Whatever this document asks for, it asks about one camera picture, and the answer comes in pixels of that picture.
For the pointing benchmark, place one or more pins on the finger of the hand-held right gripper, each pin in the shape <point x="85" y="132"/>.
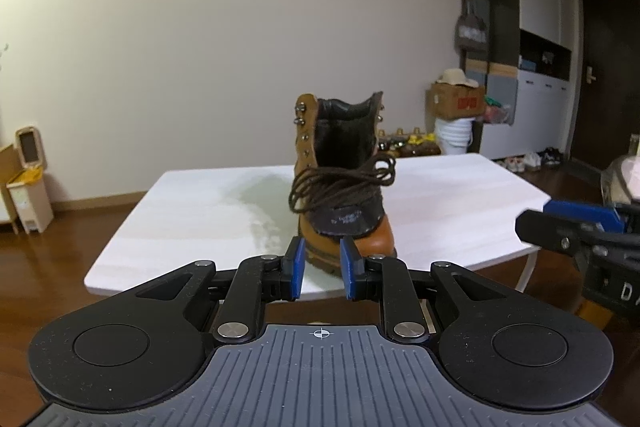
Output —
<point x="547" y="229"/>
<point x="585" y="213"/>

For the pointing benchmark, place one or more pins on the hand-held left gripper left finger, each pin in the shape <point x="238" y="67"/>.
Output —
<point x="298" y="269"/>

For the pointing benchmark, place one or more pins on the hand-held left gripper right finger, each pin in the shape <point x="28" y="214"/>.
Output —
<point x="347" y="272"/>

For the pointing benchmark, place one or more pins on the brown leather boot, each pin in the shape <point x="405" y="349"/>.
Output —
<point x="370" y="237"/>

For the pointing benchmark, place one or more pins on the row of light shoes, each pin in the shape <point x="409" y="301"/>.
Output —
<point x="530" y="161"/>

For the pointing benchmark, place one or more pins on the white table leg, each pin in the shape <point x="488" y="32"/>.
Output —
<point x="529" y="269"/>

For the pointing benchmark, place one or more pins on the colourful plastic bag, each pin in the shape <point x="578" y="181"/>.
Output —
<point x="497" y="112"/>

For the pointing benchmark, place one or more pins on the white plastic bucket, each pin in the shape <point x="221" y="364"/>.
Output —
<point x="454" y="137"/>

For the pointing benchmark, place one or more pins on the dark wooden door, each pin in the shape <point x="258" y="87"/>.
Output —
<point x="610" y="82"/>

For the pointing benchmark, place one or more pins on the row of cooking oil bottles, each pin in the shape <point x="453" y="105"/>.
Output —
<point x="410" y="144"/>

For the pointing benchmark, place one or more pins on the red print cardboard box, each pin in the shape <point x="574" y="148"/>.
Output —
<point x="457" y="101"/>

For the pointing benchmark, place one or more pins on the grey hanging bag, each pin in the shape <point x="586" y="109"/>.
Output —
<point x="471" y="34"/>

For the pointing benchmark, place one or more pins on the white trash bin yellow bag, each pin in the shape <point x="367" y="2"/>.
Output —
<point x="30" y="202"/>

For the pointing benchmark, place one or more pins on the flat cardboard sheet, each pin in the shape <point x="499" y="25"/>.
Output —
<point x="6" y="177"/>

